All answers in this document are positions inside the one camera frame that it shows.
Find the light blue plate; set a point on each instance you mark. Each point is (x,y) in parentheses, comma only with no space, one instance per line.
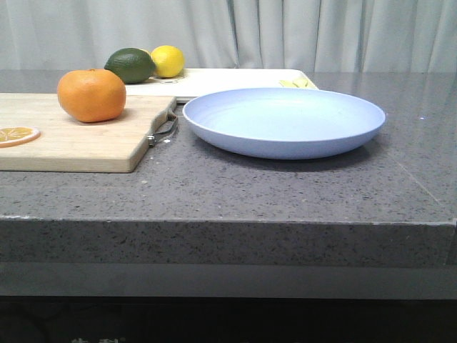
(284,123)

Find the orange tangerine fruit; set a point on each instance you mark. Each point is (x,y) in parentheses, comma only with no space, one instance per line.
(91,95)

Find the cream bear-print tray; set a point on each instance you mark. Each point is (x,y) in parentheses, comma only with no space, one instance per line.
(192,83)

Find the yellow plastic knife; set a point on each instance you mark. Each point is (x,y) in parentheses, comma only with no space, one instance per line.
(287,83)

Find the yellow plastic fork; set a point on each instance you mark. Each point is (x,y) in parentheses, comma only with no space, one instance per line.
(300,83)

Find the yellow lemon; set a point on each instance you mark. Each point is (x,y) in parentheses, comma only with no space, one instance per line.
(169,61)

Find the green lime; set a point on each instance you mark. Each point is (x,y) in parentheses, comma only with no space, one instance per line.
(131,65)

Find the wooden cutting board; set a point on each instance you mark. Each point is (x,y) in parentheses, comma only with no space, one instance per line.
(68,145)

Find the orange slice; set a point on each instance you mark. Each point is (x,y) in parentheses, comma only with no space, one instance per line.
(17,135)

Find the grey-white curtain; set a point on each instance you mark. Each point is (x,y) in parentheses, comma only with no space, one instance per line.
(321,36)

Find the metal cutting board handle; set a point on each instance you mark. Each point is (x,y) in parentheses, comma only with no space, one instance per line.
(159,132)

